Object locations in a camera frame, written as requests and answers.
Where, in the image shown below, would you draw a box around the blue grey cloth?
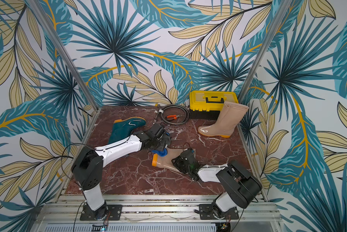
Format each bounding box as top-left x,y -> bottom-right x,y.
151,132 -> 171,157

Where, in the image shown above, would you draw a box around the beige boot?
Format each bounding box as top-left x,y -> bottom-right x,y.
152,148 -> 185,173
198,101 -> 249,138

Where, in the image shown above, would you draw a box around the teal rubber boot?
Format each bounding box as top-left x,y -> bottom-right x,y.
108,117 -> 146,144

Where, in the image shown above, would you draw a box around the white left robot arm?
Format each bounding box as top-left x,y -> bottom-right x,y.
72,124 -> 171,220

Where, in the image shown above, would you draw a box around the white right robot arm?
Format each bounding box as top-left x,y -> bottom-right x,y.
171,149 -> 262,219

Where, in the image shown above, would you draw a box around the yellow black toolbox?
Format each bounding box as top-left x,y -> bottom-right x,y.
189,90 -> 238,120

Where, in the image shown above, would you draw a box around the red handled pliers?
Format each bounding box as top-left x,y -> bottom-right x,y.
165,115 -> 182,121

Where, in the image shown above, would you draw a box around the coiled black cable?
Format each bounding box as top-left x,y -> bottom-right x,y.
154,104 -> 190,125

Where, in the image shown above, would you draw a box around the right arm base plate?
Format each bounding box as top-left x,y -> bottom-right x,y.
195,204 -> 239,220

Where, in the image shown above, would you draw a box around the aluminium front rail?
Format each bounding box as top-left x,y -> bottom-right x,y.
31,192 -> 287,232

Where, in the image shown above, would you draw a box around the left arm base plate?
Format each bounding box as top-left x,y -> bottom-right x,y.
80,204 -> 123,221

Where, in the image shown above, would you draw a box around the left aluminium frame post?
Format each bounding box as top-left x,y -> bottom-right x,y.
28,0 -> 99,111

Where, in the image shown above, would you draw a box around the aluminium frame post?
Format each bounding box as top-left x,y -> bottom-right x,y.
238,1 -> 291,102
28,0 -> 99,111

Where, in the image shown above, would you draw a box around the right aluminium frame post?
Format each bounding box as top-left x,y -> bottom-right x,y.
238,1 -> 291,102

